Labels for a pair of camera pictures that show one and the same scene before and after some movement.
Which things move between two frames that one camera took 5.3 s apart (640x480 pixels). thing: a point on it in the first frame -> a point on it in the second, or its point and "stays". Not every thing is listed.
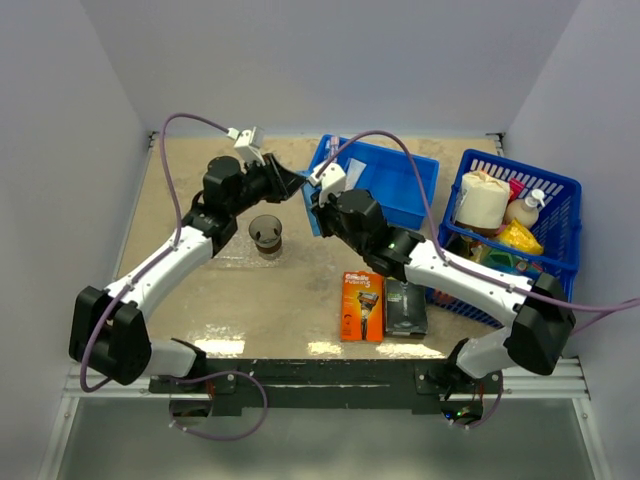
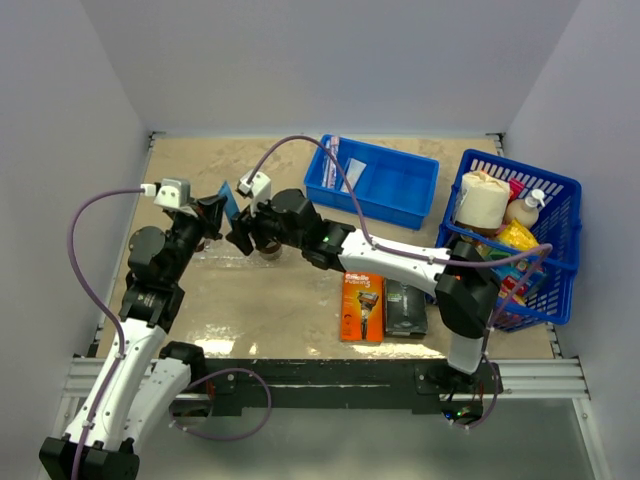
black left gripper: x=283 y=183 -> x=207 y=215
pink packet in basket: x=516 y=186 stays
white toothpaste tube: x=354 y=173 stays
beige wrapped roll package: x=481 y=201 stays
